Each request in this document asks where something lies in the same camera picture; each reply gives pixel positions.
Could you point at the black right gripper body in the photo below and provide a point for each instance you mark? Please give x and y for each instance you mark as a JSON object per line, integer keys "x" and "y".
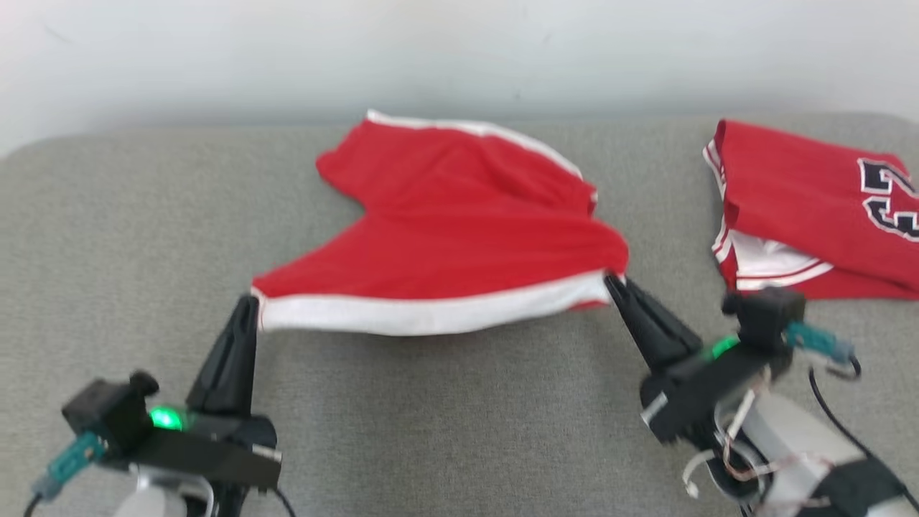
{"x": 689, "y": 395}

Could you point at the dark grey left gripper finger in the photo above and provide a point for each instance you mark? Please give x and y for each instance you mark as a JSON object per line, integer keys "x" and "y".
{"x": 248, "y": 373}
{"x": 219, "y": 380}

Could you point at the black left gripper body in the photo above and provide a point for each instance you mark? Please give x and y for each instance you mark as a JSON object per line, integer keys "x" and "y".
{"x": 215, "y": 445}

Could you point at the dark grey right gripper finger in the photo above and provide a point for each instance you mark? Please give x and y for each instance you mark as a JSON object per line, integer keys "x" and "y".
{"x": 642, "y": 337}
{"x": 664, "y": 327}

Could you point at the red jersey with black number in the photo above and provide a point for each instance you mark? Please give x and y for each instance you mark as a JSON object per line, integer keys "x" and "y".
{"x": 790, "y": 201}

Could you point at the red shorts with white stripe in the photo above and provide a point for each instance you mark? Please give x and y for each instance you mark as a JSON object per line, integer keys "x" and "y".
{"x": 445, "y": 230}

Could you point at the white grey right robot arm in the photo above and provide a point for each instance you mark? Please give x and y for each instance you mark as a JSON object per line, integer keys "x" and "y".
{"x": 797, "y": 445}

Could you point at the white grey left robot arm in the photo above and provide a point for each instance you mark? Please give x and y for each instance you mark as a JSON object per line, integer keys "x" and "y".
{"x": 154, "y": 495}

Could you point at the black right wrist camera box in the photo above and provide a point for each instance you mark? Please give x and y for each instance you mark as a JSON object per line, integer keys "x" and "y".
{"x": 764, "y": 319}

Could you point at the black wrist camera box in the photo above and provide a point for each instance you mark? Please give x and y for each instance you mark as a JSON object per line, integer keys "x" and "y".
{"x": 764, "y": 319}
{"x": 108, "y": 413}

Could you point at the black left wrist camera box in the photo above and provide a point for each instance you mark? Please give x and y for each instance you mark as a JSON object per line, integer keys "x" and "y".
{"x": 108, "y": 413}

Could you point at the teal right camera connector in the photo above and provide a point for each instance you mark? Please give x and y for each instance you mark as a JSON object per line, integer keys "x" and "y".
{"x": 818, "y": 343}

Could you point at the teal camera connector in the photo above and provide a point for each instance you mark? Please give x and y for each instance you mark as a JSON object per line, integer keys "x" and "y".
{"x": 818, "y": 343}
{"x": 68, "y": 463}

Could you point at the teal left camera connector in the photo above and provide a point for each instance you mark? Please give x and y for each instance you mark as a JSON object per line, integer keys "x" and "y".
{"x": 68, "y": 463}

